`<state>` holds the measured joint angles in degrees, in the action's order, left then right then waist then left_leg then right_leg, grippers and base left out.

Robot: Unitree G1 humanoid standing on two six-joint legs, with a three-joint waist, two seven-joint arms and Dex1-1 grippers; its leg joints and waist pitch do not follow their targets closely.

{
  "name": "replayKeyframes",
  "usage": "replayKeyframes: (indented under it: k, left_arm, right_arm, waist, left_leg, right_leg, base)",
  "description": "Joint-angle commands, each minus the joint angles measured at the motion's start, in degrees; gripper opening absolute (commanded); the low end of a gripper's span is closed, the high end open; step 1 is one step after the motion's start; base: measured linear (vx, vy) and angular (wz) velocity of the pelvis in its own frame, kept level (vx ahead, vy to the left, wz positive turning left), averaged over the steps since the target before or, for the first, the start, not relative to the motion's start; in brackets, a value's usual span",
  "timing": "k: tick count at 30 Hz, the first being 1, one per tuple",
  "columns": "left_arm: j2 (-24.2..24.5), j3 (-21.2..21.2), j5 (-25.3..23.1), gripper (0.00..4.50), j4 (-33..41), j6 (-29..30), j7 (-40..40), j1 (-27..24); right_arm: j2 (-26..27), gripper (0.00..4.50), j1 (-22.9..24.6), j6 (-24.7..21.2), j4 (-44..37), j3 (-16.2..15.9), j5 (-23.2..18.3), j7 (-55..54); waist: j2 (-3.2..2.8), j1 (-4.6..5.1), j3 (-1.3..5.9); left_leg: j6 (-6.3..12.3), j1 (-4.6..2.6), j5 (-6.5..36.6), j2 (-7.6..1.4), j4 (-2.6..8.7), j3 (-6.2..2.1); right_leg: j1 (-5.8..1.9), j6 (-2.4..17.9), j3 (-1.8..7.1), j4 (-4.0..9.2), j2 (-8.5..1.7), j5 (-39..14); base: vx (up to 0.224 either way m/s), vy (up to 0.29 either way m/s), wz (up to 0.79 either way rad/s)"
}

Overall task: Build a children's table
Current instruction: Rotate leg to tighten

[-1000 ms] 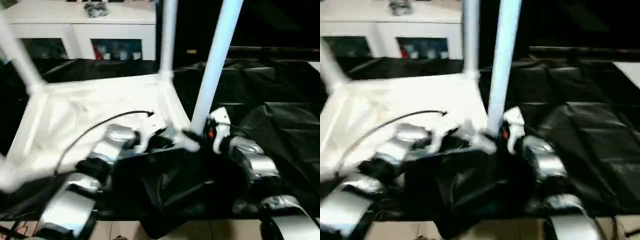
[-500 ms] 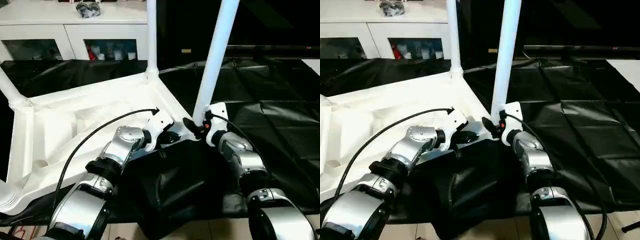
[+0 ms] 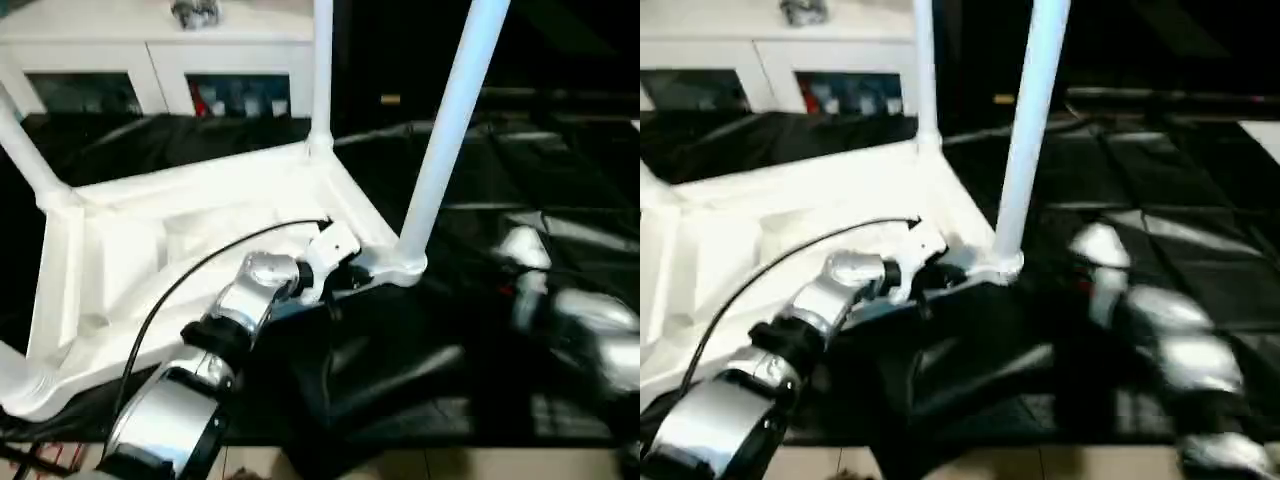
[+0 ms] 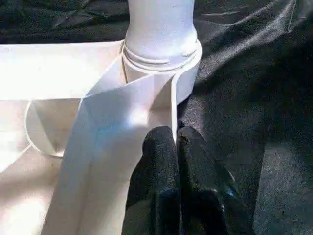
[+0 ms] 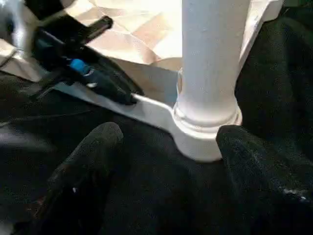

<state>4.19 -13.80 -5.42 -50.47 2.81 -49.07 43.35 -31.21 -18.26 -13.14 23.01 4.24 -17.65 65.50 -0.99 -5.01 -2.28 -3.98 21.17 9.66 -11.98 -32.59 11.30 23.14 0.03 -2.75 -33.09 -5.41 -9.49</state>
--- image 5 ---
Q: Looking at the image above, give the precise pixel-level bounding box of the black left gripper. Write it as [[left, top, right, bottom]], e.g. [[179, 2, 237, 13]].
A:
[[32, 15, 146, 107]]

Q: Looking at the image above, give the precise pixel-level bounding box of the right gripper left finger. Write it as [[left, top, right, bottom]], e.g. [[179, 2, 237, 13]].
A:
[[31, 121, 125, 235]]

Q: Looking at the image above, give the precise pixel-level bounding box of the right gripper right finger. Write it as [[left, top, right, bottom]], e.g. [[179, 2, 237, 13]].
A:
[[216, 124, 313, 235]]

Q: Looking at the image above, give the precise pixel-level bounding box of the white plastic table top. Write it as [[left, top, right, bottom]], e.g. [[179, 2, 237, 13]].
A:
[[0, 0, 285, 164]]

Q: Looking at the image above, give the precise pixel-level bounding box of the white plastic table leg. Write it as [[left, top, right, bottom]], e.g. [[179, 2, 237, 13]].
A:
[[175, 0, 243, 128]]

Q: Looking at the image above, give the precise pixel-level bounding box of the black work mat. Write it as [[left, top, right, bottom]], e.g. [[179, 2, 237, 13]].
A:
[[0, 0, 313, 235]]

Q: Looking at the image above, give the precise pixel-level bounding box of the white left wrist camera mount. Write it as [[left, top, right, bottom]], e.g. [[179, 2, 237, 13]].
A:
[[4, 0, 38, 57]]

